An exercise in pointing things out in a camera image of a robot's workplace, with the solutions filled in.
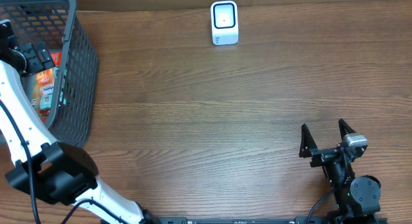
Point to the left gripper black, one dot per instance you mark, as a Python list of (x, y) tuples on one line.
[(35, 53)]

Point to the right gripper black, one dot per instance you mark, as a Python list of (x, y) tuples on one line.
[(323, 155)]

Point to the long orange pasta packet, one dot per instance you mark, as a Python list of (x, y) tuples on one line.
[(56, 57)]

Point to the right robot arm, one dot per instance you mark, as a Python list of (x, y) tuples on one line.
[(357, 198)]

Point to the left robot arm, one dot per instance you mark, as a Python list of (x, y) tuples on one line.
[(45, 168)]

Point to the white barcode scanner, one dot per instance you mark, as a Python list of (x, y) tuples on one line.
[(224, 23)]

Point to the grey plastic mesh basket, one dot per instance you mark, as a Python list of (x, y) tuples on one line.
[(53, 24)]

